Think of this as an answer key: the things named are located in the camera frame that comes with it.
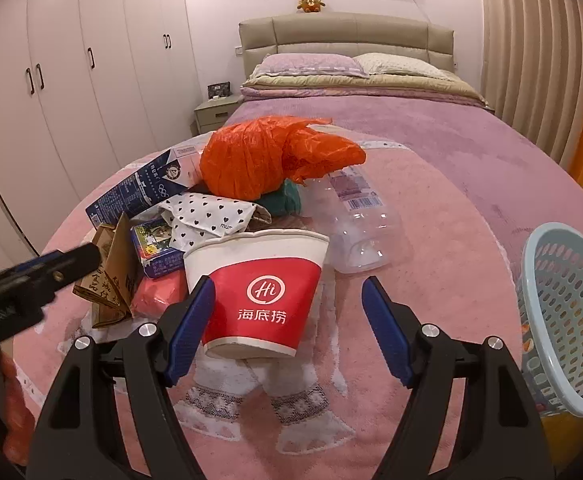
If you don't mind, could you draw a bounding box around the pink plastic pouch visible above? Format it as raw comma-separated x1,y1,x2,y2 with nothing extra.
130,269,188,320

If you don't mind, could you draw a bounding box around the beige curtain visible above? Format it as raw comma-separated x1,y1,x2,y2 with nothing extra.
481,0,583,168

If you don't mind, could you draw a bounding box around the light blue plastic basket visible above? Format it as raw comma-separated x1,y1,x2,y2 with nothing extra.
516,222,583,418

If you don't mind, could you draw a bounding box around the blue milk carton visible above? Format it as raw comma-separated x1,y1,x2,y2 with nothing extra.
85,143,202,229

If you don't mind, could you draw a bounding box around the orange gloved hand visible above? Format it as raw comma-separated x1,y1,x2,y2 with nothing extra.
0,352,35,466

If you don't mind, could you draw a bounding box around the teal crumpled bag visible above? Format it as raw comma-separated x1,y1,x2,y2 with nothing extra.
256,180,302,218

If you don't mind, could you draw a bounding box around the beige padded headboard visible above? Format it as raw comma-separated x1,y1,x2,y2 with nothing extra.
238,12,456,75

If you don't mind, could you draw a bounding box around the clear plastic bottle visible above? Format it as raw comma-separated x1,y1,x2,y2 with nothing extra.
300,166,397,274

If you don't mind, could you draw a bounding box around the small blue snack box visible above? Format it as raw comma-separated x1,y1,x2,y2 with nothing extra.
131,218,184,280

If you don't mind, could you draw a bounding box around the orange plush toy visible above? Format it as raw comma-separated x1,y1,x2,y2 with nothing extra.
297,0,326,13

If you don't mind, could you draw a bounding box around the brown paper bag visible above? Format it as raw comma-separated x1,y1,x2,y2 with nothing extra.
72,214,139,328

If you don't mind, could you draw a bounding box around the pink elephant blanket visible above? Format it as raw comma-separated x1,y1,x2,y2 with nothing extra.
28,148,538,479

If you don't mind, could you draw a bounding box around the orange plastic bag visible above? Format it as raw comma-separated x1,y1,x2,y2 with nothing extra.
200,116,366,202

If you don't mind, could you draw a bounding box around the heart pattern white paper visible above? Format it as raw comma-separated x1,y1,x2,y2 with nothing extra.
158,192,272,254

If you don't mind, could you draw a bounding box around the purple bed sheet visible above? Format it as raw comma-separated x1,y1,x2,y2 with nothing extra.
228,96,583,268

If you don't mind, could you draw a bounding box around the beige nightstand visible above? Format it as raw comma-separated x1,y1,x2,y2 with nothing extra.
194,94,242,134

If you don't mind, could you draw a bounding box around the white patterned pillow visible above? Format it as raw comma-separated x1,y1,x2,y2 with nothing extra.
354,53,453,80

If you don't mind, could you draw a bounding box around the purple pillow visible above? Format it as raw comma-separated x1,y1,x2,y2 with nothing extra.
251,53,369,78

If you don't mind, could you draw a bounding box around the white wardrobe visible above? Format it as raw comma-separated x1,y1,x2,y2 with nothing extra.
0,0,201,252

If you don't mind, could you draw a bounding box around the folded beige quilt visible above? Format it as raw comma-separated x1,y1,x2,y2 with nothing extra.
240,75,488,108

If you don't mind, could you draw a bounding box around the small picture frame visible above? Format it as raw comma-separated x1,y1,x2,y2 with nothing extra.
208,81,232,100

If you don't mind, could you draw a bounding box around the red paper cup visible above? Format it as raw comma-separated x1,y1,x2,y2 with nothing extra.
184,229,329,360

